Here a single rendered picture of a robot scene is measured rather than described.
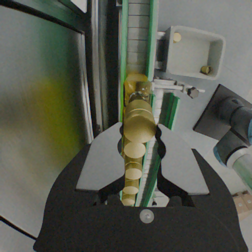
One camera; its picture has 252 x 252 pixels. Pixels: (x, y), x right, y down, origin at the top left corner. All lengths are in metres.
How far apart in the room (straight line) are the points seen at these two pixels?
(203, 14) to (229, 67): 0.27
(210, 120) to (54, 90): 0.68
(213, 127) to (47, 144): 0.73
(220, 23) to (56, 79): 0.66
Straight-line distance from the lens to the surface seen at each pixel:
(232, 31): 0.73
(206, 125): 0.72
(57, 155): 0.22
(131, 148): 0.18
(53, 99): 0.20
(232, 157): 0.57
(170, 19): 0.59
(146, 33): 0.43
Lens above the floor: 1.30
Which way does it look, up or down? 60 degrees down
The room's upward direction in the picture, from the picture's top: 173 degrees counter-clockwise
